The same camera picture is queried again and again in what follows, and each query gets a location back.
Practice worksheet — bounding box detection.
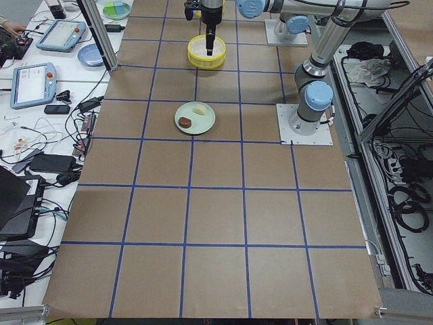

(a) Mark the blue plate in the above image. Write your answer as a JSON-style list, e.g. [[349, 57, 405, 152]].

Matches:
[[77, 43, 104, 67]]

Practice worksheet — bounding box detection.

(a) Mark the crumpled white cloth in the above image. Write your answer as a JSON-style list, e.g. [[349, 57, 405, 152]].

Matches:
[[348, 58, 391, 87]]

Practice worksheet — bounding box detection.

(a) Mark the brown steamed bun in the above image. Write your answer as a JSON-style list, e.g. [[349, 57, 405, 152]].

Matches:
[[178, 116, 192, 129]]

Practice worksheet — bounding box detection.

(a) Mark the blue teach pendant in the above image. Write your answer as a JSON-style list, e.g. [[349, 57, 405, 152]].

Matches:
[[36, 20, 87, 52], [10, 62, 57, 110]]

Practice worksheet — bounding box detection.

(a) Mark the yellow bamboo steamer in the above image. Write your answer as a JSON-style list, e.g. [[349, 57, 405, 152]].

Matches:
[[187, 35, 227, 70]]

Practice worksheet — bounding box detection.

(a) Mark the mint green plate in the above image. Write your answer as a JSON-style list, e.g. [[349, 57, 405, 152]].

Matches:
[[175, 102, 216, 135]]

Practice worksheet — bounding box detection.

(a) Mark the lower blue teach pendant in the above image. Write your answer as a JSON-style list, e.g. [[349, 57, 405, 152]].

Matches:
[[10, 62, 57, 110]]

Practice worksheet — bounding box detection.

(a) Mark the black laptop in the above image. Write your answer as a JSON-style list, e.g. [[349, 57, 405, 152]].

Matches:
[[1, 167, 45, 241]]

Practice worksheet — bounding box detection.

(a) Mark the white steamed bun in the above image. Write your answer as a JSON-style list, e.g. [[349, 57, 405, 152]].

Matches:
[[192, 104, 208, 116]]

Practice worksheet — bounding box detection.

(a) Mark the black power adapter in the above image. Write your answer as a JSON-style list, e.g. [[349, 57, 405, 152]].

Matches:
[[29, 154, 76, 173]]

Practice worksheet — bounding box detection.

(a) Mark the green plate with blocks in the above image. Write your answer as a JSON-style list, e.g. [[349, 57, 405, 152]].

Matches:
[[103, 1, 131, 20]]

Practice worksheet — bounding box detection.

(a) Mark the aluminium frame post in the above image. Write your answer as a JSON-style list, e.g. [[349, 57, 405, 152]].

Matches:
[[77, 0, 118, 73]]

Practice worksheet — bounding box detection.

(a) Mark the upper blue teach pendant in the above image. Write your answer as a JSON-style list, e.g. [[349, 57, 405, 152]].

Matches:
[[36, 20, 87, 52]]

